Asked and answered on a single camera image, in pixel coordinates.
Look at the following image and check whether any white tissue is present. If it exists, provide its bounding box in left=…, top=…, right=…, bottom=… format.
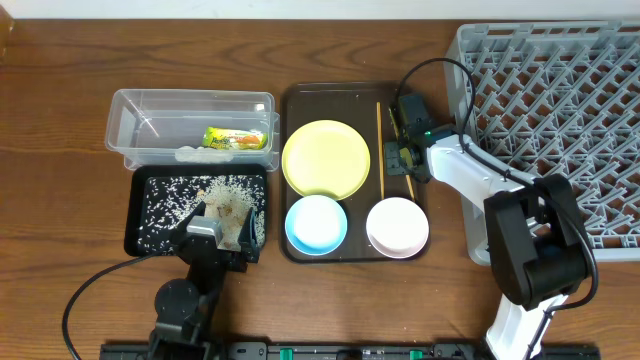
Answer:
left=175, top=146, right=234, bottom=164

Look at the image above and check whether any wooden chopstick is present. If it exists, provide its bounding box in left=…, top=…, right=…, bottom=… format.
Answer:
left=389, top=106, right=416, bottom=202
left=376, top=102, right=385, bottom=200

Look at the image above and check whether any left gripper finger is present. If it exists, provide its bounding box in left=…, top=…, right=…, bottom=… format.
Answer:
left=238, top=208, right=259, bottom=263
left=169, top=202, right=206, bottom=245

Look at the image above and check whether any green snack wrapper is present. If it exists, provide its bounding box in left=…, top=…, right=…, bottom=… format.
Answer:
left=202, top=127, right=268, bottom=150

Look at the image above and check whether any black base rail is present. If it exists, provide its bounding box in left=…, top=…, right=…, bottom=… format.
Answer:
left=99, top=342, right=602, bottom=360

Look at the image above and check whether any dark brown serving tray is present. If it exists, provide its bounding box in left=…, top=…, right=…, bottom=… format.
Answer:
left=281, top=83, right=412, bottom=264

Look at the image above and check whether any black waste tray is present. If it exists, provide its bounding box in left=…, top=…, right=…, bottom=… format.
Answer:
left=124, top=164, right=267, bottom=256

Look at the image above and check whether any pink bowl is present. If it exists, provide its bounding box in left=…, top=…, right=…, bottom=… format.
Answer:
left=365, top=197, right=430, bottom=259

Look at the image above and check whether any yellow round plate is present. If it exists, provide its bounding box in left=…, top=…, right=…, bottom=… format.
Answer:
left=282, top=120, right=371, bottom=200

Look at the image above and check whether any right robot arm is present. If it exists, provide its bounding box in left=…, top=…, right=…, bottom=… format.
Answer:
left=383, top=125, right=599, bottom=359

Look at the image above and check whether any light blue bowl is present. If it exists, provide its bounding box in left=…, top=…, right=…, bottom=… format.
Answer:
left=284, top=195, right=348, bottom=257

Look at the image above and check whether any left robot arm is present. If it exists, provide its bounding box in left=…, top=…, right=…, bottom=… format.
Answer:
left=146, top=202, right=260, bottom=360

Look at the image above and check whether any clear plastic bin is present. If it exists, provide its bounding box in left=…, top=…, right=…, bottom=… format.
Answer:
left=105, top=89, right=280, bottom=171

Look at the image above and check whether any spilled rice pile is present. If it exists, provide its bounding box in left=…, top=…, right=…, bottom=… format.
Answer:
left=135, top=174, right=266, bottom=254

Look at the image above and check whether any grey dishwasher rack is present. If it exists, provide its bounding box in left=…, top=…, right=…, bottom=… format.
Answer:
left=444, top=21, right=639, bottom=262

